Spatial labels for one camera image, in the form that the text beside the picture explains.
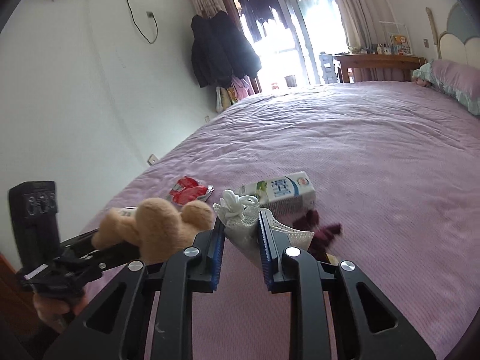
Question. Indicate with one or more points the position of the white green milk carton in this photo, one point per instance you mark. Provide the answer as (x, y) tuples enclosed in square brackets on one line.
[(288, 194)]

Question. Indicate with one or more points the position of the person's left hand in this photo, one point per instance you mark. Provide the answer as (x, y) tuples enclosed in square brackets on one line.
[(52, 311)]

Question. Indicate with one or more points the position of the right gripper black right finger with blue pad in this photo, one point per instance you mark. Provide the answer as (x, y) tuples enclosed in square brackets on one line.
[(336, 311)]

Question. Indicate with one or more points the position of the small doll beside pillow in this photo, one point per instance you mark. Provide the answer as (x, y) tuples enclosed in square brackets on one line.
[(421, 82)]

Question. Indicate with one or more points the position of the glass sliding balcony door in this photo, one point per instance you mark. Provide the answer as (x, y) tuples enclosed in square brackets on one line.
[(296, 23)]

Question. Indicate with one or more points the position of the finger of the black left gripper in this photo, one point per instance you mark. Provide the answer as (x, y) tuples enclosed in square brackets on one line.
[(113, 256), (79, 245)]

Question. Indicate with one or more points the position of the tan plush teddy bear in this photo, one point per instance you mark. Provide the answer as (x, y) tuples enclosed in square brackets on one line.
[(155, 226)]

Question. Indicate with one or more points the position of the dark jackets on rack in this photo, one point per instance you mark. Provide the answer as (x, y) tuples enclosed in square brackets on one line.
[(220, 51)]

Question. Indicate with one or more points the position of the red white snack wrapper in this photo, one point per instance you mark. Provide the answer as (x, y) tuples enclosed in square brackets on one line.
[(188, 189)]

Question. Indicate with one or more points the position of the blue cream scalloped headboard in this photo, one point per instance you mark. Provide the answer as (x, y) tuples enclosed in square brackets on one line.
[(460, 29)]

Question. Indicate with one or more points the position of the colourful picture box on desk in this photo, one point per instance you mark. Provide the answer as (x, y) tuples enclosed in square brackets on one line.
[(400, 44)]

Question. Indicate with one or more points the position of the wooden desk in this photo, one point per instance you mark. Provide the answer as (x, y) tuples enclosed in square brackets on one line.
[(405, 63)]

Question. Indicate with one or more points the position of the white plastic drawer cabinet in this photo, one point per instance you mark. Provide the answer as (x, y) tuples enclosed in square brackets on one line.
[(327, 64)]

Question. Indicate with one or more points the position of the purple bed sheet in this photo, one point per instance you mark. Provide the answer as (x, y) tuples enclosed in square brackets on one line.
[(397, 165)]

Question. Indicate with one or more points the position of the purple pillow green frill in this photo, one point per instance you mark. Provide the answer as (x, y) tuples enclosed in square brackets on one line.
[(457, 80)]

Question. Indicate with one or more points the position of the white face mask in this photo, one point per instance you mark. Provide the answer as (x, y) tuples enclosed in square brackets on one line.
[(241, 216)]

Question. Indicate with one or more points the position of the pink patterned right curtain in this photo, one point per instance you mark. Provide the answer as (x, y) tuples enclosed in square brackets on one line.
[(362, 22)]

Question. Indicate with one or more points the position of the pink bags under jackets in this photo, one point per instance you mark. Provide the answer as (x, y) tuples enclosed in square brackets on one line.
[(239, 90)]

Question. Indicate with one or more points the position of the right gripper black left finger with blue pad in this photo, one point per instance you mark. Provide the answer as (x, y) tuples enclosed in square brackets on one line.
[(145, 312)]

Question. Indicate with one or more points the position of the dark clothes hanging on balcony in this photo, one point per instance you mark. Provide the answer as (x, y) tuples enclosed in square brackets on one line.
[(260, 12)]

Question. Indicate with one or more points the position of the amber perfume bottle gold cap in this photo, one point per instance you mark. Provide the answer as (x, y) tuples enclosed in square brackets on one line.
[(332, 259)]

